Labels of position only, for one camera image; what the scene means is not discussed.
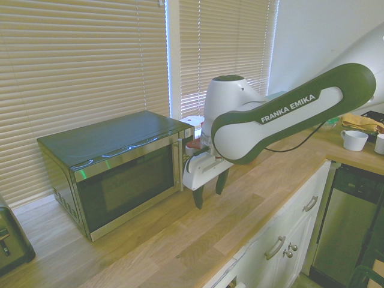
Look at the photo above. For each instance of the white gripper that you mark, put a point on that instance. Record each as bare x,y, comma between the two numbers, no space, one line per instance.
199,174

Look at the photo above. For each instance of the stainless microwave door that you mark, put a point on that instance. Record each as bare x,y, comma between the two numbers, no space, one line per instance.
126,183

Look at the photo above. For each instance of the white Franka Panda arm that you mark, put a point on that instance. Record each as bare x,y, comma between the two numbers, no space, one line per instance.
234,141

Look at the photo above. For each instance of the black microwave body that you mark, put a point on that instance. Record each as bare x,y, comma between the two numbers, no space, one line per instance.
120,129

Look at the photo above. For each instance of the red lidded jar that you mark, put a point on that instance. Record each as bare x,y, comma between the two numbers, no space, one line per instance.
193,145

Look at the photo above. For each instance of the white container with red clip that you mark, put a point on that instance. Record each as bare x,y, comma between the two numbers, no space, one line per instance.
193,120

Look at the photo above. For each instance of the white kitchen cabinet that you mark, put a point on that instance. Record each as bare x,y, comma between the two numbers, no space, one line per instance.
288,222

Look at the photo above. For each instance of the round silver cabinet knob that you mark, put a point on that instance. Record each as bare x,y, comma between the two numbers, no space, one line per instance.
294,247
288,253

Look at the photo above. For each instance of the stainless steel dishwasher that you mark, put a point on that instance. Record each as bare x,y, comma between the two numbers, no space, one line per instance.
345,222

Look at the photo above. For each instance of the narrow beige window blind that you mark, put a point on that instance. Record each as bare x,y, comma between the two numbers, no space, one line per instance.
225,45

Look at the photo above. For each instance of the white ceramic mug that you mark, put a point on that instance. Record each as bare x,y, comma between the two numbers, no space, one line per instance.
379,144
354,141

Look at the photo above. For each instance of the yellow cloth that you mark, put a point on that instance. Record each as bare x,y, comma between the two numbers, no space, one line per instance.
360,122

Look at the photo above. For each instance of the black tray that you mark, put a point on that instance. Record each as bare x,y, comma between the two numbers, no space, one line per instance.
375,115

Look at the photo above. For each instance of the wide beige window blind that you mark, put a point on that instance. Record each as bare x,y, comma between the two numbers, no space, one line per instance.
78,66

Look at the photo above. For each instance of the dark metal toaster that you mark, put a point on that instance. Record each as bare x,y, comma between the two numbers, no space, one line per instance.
12,240

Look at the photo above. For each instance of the green chair frame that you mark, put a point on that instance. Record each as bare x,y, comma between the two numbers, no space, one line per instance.
360,274

